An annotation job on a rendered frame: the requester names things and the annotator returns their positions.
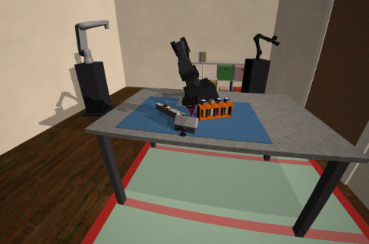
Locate blue flat mat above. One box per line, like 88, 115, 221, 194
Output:
116, 97, 272, 144

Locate orange tube rack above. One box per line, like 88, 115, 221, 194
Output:
197, 100, 233, 121

